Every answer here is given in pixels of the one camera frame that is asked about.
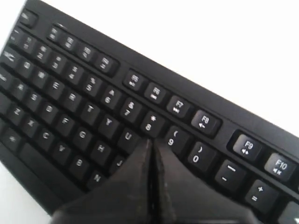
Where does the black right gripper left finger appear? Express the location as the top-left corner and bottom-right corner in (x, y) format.
(52, 139), (153, 224)

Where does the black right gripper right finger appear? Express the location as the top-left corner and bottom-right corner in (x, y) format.
(153, 140), (257, 224)

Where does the black acer keyboard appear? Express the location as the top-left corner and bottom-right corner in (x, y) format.
(0, 0), (299, 224)

